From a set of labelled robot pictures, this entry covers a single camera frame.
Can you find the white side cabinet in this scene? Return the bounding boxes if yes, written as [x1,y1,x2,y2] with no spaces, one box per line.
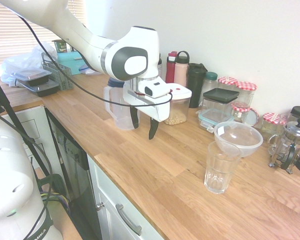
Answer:
[4,106,66,176]

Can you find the black tripod leg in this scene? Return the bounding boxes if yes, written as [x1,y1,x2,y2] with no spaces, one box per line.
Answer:
[0,69,51,176]

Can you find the red rimmed round jar lid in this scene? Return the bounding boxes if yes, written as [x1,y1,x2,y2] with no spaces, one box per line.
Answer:
[244,108,260,127]

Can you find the white cabinet door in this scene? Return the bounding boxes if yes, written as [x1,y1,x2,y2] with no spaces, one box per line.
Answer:
[86,154,166,240]

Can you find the green yogurt cup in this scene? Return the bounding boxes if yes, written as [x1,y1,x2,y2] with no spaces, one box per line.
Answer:
[51,39,68,54]

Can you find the black takeout container clear lid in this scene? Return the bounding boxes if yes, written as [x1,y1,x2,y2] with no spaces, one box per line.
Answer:
[10,66,52,87]
[19,79,61,98]

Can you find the teal bread box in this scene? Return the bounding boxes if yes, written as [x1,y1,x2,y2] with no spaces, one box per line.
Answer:
[56,48,87,76]

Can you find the white plastic bag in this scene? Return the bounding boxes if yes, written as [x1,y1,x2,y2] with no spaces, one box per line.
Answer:
[0,41,58,87]

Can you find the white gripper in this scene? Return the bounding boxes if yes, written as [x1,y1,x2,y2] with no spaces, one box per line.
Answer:
[122,82,172,141]

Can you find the coloured wire bundle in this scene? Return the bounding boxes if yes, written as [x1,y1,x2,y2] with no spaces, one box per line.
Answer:
[39,191,71,210]

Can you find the clear zip bag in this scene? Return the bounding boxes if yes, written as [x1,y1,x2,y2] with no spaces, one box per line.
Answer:
[78,64,101,76]

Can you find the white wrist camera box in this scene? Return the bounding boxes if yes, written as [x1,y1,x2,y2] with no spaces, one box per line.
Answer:
[138,79,173,99]

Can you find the clear drinking glass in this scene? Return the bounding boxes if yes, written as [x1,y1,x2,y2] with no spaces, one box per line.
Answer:
[204,141,242,195]

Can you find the clear pitcher blue lid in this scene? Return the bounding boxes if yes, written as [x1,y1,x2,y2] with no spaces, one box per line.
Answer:
[103,77,141,131]

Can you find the glass container teal rimmed lid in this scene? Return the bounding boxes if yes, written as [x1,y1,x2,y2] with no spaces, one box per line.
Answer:
[196,107,235,133]

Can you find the silver cabinet bar handle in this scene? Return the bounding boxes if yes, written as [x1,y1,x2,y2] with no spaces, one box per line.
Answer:
[114,203,143,236]

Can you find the black dishwasher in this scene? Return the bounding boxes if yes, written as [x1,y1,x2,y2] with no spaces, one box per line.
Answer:
[45,107,103,240]

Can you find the square glass jar black lid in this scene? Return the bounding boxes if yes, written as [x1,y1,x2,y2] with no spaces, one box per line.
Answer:
[201,87,240,118]

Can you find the jar red checked lid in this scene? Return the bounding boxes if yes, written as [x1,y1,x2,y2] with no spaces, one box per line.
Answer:
[235,81,258,110]
[231,102,252,125]
[261,112,281,141]
[217,76,238,92]

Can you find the translucent plastic bowl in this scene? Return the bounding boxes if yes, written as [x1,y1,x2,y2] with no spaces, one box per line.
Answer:
[213,121,264,158]

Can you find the glass French press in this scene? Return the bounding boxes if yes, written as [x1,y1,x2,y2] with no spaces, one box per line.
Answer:
[267,116,300,175]

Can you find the grey cutlery basket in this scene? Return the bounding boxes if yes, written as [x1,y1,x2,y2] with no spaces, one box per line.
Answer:
[41,52,75,91]

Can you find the clear container white red lid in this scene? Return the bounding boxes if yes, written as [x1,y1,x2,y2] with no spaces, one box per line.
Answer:
[163,83,193,126]

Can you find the pink water bottle black cap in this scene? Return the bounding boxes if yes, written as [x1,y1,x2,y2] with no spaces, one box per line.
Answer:
[174,50,191,88]

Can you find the jar with teal lid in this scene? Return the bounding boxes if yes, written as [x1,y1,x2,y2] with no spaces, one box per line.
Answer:
[202,71,219,101]

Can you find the black shaker bottle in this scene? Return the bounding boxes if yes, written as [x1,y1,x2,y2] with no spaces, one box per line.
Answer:
[186,62,208,109]

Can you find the red water bottle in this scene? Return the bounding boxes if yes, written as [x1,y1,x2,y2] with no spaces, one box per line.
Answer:
[165,51,178,85]

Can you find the beige window blinds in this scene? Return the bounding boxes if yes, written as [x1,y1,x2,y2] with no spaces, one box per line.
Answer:
[0,0,87,66]

